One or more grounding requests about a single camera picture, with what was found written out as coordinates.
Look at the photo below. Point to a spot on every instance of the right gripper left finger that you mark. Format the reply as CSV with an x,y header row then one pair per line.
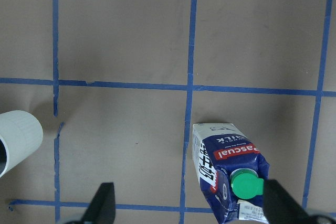
x,y
102,208

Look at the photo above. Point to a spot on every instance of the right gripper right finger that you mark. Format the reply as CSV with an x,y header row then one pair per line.
x,y
279,206

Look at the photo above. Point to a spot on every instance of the blue Pascal milk carton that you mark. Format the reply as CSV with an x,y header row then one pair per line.
x,y
231,172

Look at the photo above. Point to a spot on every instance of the white mug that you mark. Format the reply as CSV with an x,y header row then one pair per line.
x,y
21,135

